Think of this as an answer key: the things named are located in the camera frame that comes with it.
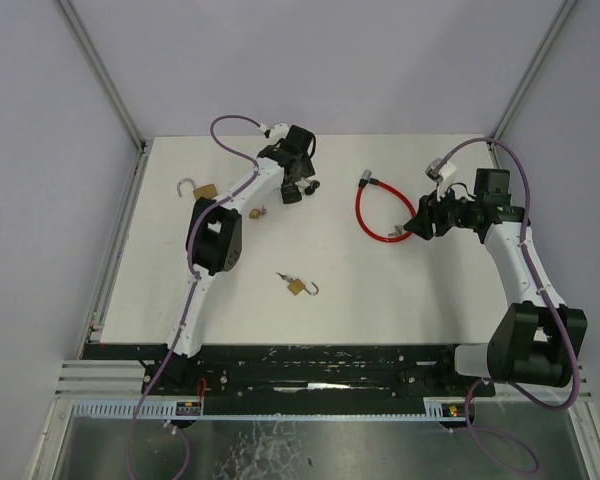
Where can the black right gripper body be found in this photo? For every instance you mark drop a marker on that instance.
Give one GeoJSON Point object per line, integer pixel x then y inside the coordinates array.
{"type": "Point", "coordinates": [431, 216]}

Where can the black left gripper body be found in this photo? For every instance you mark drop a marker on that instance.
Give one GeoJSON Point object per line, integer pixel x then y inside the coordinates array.
{"type": "Point", "coordinates": [290, 189]}

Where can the silver cable lock keys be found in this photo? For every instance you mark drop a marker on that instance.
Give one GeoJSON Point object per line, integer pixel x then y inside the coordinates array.
{"type": "Point", "coordinates": [397, 232]}

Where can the black Kaijing padlock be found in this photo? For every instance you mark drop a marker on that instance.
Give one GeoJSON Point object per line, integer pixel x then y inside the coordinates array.
{"type": "Point", "coordinates": [290, 194]}

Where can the black-headed key bunch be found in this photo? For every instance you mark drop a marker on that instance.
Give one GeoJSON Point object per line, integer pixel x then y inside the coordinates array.
{"type": "Point", "coordinates": [311, 187]}

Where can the red cable lock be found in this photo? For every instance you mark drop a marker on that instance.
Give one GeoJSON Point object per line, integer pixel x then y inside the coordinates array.
{"type": "Point", "coordinates": [379, 207]}

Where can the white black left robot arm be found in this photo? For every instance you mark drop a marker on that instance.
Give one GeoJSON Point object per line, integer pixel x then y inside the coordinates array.
{"type": "Point", "coordinates": [214, 240]}

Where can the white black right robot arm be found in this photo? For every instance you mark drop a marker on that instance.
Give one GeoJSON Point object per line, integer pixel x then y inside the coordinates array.
{"type": "Point", "coordinates": [539, 337]}

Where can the large brass padlock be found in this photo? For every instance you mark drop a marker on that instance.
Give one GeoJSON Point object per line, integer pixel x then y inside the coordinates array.
{"type": "Point", "coordinates": [208, 191]}

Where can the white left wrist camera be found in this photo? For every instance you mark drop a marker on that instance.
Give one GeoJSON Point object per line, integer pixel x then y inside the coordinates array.
{"type": "Point", "coordinates": [276, 131]}

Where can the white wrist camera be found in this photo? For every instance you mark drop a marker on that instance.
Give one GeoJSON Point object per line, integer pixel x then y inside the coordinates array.
{"type": "Point", "coordinates": [443, 174]}
{"type": "Point", "coordinates": [276, 131]}

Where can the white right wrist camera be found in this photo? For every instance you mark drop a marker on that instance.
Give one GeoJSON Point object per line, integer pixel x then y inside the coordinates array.
{"type": "Point", "coordinates": [443, 174]}

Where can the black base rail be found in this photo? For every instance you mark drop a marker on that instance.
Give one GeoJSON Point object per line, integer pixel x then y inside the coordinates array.
{"type": "Point", "coordinates": [402, 370]}

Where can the white slotted cable duct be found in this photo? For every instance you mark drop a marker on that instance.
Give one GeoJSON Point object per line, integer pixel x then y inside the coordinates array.
{"type": "Point", "coordinates": [273, 406]}

